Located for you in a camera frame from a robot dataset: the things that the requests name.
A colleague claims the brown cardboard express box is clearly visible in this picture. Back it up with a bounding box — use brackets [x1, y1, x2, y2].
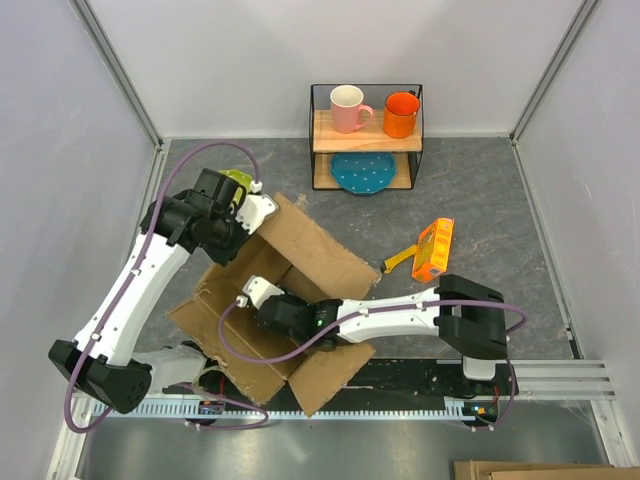
[169, 194, 380, 416]

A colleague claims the yellow utility knife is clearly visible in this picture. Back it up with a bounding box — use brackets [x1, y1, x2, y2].
[381, 245, 417, 274]

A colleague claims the orange yellow toy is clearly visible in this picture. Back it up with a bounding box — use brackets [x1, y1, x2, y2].
[411, 217, 455, 283]

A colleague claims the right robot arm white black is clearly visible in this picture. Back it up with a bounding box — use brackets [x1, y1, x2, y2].
[244, 274, 508, 394]

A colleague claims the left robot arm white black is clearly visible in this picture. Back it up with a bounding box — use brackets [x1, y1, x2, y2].
[48, 169, 277, 414]

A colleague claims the green dotted plate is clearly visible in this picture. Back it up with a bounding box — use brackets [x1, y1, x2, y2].
[220, 169, 253, 191]

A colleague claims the blue dotted plate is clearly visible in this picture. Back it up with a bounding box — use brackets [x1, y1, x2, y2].
[329, 152, 396, 195]

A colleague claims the pink mug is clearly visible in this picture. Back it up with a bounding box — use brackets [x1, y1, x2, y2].
[330, 85, 374, 134]

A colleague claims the orange mug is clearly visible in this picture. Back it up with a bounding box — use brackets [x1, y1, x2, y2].
[383, 91, 421, 139]

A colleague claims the cardboard sheet corner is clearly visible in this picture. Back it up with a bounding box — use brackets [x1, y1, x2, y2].
[453, 460, 639, 480]

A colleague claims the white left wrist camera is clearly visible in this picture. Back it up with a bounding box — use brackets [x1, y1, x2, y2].
[235, 194, 278, 235]

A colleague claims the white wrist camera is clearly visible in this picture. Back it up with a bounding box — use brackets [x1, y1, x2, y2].
[235, 194, 278, 235]
[242, 275, 284, 309]

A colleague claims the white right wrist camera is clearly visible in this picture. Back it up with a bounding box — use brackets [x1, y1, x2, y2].
[242, 275, 284, 309]

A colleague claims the black wire wooden shelf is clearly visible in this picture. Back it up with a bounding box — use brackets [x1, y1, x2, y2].
[308, 83, 424, 191]

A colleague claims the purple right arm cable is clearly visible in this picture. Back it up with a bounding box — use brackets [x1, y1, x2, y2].
[218, 297, 530, 364]

